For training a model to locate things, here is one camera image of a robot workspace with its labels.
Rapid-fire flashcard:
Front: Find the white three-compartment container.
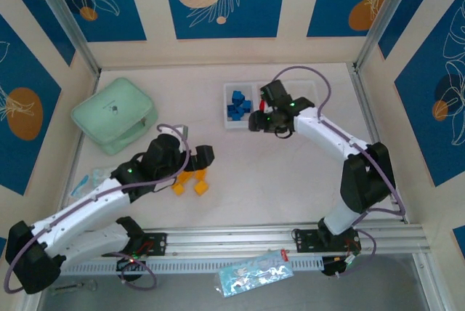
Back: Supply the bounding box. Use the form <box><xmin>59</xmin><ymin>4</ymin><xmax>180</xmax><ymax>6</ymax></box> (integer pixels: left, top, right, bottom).
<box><xmin>222</xmin><ymin>80</ymin><xmax>323</xmax><ymax>130</ymax></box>

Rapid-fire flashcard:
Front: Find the clear plastic zip bag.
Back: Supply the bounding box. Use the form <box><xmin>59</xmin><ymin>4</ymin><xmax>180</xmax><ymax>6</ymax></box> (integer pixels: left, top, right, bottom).
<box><xmin>89</xmin><ymin>166</ymin><xmax>118</xmax><ymax>185</ymax></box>

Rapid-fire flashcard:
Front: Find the mint green fabric pouch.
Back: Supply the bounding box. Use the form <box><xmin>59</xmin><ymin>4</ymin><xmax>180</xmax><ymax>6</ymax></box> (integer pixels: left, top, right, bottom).
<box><xmin>70</xmin><ymin>77</ymin><xmax>158</xmax><ymax>156</ymax></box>

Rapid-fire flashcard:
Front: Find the light blue plastic piece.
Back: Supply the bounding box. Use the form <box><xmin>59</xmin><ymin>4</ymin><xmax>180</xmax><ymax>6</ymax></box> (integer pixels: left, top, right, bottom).
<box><xmin>70</xmin><ymin>174</ymin><xmax>91</xmax><ymax>198</ymax></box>

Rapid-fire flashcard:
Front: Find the black connector board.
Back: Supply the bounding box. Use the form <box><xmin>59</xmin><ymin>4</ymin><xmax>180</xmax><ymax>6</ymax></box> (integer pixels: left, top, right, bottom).
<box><xmin>115</xmin><ymin>254</ymin><xmax>147</xmax><ymax>283</ymax></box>
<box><xmin>321</xmin><ymin>254</ymin><xmax>360</xmax><ymax>278</ymax></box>

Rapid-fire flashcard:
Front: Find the printed plastic package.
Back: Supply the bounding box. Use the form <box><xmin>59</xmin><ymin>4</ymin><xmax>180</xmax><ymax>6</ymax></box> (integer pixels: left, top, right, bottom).
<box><xmin>217</xmin><ymin>248</ymin><xmax>294</xmax><ymax>299</ymax></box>

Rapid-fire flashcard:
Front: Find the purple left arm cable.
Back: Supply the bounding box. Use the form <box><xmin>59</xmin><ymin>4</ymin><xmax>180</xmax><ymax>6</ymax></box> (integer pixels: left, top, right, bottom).
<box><xmin>2</xmin><ymin>124</ymin><xmax>192</xmax><ymax>294</ymax></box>

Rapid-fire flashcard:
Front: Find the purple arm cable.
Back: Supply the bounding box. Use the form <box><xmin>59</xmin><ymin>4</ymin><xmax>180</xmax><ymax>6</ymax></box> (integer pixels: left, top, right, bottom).
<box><xmin>2</xmin><ymin>124</ymin><xmax>192</xmax><ymax>294</ymax></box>
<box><xmin>272</xmin><ymin>66</ymin><xmax>407</xmax><ymax>279</ymax></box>

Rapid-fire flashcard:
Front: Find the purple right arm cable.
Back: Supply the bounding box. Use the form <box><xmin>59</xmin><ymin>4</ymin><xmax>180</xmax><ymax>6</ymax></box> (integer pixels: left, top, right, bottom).
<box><xmin>272</xmin><ymin>66</ymin><xmax>407</xmax><ymax>279</ymax></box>

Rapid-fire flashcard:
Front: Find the aluminium side rail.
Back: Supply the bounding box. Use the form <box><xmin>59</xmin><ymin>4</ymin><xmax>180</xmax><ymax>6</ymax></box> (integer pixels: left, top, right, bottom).
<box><xmin>57</xmin><ymin>70</ymin><xmax>102</xmax><ymax>214</ymax></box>
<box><xmin>348</xmin><ymin>62</ymin><xmax>411</xmax><ymax>224</ymax></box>

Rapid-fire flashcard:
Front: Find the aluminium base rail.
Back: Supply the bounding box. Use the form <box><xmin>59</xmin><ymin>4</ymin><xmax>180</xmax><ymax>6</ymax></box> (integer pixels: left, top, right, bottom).
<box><xmin>143</xmin><ymin>218</ymin><xmax>432</xmax><ymax>256</ymax></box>

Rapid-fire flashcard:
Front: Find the white slotted cable duct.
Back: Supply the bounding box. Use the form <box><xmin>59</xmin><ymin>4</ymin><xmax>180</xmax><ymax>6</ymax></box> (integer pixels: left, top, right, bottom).
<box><xmin>60</xmin><ymin>254</ymin><xmax>325</xmax><ymax>276</ymax></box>

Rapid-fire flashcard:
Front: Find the aluminium frame post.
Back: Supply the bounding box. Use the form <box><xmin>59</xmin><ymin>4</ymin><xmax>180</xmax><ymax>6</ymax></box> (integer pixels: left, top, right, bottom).
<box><xmin>352</xmin><ymin>0</ymin><xmax>426</xmax><ymax>72</ymax></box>
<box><xmin>25</xmin><ymin>0</ymin><xmax>102</xmax><ymax>76</ymax></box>

